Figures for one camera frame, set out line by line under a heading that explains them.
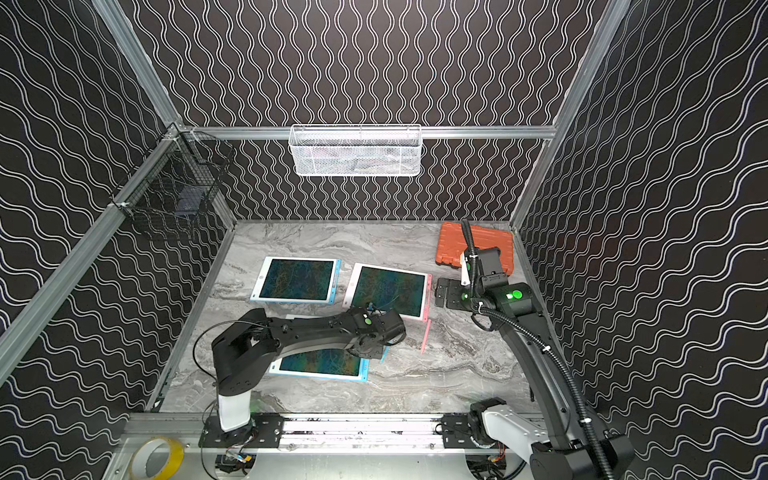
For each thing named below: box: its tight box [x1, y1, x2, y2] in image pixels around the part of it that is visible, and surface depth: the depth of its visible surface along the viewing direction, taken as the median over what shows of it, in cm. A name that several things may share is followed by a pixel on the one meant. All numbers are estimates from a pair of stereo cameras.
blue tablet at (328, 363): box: [268, 348, 370, 381], surface depth 86 cm
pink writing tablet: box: [342, 262, 433, 322], surface depth 103 cm
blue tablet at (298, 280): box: [250, 256, 342, 304], surface depth 105 cm
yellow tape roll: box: [130, 437, 185, 480], surface depth 71 cm
